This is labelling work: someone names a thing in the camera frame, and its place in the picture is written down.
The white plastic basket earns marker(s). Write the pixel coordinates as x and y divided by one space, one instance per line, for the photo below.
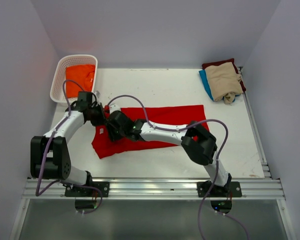
56 90

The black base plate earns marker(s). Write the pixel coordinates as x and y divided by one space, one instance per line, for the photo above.
232 190
101 188

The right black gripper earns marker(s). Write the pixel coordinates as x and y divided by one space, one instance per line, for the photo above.
112 135

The orange t shirt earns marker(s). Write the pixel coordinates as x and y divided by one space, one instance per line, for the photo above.
82 74

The aluminium mounting rail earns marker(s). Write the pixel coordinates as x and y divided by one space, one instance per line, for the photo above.
167 188

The blue folded t shirt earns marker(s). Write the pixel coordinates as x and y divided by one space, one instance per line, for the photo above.
211 87

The maroon folded t shirt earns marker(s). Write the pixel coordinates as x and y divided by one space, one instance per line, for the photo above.
218 63

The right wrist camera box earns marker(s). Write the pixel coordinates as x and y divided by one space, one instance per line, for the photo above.
109 109

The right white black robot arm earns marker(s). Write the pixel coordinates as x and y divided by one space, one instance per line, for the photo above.
198 143

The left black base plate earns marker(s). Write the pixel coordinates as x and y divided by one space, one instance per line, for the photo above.
101 188

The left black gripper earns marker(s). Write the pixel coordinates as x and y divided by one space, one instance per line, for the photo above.
100 121

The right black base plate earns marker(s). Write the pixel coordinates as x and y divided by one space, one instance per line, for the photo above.
232 190

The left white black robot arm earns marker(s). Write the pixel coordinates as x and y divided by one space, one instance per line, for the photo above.
49 154

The beige folded t shirt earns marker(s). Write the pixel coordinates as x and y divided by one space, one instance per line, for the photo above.
228 80

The red t shirt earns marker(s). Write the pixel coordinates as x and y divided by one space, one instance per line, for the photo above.
163 127

